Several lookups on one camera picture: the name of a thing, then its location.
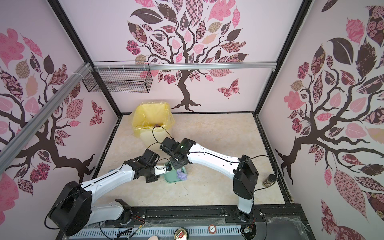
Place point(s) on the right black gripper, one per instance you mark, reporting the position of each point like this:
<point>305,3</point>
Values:
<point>175,165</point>

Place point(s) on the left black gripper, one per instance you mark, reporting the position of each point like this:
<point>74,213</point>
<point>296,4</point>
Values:
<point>153,179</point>

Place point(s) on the purple paper scrap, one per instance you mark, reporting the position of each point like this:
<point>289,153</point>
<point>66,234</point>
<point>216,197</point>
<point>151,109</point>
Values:
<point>181,175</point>

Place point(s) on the green plastic dustpan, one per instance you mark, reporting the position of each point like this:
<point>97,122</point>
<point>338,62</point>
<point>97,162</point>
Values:
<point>171,177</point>

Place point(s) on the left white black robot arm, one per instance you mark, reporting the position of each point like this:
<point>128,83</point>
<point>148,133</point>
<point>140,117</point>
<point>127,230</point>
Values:
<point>76,207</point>

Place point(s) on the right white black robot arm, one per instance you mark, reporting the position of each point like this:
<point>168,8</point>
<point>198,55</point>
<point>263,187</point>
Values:
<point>241,170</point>

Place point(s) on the cream trash bin yellow bag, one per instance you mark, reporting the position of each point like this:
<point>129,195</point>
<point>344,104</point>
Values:
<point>152,123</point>

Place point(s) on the metal can top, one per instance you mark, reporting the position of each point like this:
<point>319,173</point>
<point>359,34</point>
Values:
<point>181,234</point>

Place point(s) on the red white round sticker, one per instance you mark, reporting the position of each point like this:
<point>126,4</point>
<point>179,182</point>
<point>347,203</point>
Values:
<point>212,229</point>

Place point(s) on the brown bottle at right edge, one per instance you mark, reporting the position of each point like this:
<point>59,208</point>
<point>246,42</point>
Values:
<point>269,181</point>

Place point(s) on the grey slotted cable duct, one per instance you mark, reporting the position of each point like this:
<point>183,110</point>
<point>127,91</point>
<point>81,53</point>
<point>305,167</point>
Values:
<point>163,233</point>

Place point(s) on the black wire basket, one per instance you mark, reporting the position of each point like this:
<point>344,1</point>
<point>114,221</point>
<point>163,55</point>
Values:
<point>119,77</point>

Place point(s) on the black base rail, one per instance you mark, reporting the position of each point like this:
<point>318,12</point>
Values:
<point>266,222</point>

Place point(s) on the aluminium rail back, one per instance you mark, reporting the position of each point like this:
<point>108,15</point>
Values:
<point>196,66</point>

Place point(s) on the aluminium rail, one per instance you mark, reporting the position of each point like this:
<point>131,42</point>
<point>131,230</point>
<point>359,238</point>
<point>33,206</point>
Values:
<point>196,66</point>
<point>12,149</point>

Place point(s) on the aluminium rail left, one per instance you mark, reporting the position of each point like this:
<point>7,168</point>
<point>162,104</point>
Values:
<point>12,149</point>

